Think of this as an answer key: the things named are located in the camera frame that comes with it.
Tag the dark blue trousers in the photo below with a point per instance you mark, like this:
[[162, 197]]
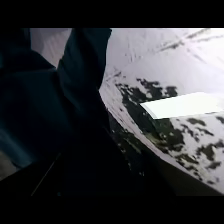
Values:
[[50, 106]]

